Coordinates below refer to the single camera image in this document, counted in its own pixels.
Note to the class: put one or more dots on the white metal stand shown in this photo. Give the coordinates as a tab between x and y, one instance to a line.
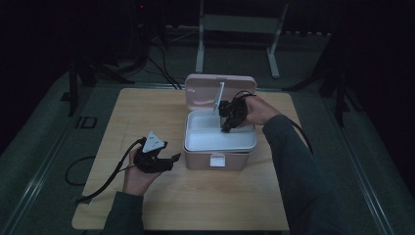
200	49

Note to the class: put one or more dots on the black rectangular floor frame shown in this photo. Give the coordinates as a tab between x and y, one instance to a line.
78	122

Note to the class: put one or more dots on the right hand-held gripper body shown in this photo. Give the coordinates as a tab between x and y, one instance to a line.
236	109

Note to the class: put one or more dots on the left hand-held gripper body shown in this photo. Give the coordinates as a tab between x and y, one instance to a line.
150	160

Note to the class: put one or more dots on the person's left hand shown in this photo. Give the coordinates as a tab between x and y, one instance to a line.
140	179

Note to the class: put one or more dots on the pink storage box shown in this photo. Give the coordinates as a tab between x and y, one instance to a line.
199	160

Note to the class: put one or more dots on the black stand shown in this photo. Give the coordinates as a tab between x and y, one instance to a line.
339	98
73	88

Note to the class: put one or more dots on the person's right hand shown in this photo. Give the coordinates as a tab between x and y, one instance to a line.
261	111

